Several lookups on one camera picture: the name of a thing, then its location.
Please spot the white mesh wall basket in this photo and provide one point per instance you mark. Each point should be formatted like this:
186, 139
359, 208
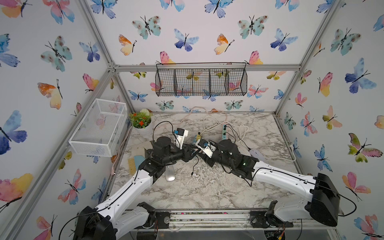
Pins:
99, 131

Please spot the black wire wall basket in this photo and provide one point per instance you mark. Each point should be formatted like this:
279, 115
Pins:
201, 79

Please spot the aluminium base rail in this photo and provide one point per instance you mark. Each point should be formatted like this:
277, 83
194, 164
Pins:
190, 220

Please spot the pink power strip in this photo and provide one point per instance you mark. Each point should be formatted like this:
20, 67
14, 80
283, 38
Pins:
224, 132

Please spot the potted plant white pot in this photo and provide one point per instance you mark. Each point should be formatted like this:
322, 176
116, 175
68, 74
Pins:
142, 121

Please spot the silver mouse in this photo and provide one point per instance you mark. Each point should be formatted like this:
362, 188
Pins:
170, 173

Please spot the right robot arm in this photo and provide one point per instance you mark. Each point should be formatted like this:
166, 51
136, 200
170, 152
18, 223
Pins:
316, 197

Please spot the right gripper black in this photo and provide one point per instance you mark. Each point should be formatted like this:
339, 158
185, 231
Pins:
207, 159

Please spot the white mouse back right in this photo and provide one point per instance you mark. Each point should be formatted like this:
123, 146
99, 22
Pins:
256, 154

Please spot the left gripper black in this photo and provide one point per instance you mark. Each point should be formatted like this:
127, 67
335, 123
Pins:
186, 151

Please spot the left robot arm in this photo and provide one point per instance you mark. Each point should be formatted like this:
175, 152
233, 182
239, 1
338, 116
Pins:
91, 222

